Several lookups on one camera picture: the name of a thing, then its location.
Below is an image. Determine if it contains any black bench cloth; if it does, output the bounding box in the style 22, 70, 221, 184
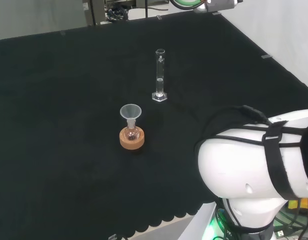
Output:
0, 11, 308, 238

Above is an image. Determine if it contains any cork ring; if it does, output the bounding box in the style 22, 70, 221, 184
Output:
119, 126, 146, 151

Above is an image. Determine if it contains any clear glass graduated cylinder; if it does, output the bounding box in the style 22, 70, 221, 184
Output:
151, 48, 168, 103

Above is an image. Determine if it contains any black cable bundle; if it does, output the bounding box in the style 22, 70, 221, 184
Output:
272, 197, 308, 240

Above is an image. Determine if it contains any pale board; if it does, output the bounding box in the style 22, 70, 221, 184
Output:
177, 201, 221, 240

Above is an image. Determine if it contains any small round-bottom glass flask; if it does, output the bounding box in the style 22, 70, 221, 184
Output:
125, 118, 141, 141

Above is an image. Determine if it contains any black cable tangle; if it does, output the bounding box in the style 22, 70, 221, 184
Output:
105, 5, 130, 21

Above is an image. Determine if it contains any clear plastic funnel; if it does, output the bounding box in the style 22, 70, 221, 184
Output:
119, 103, 143, 121

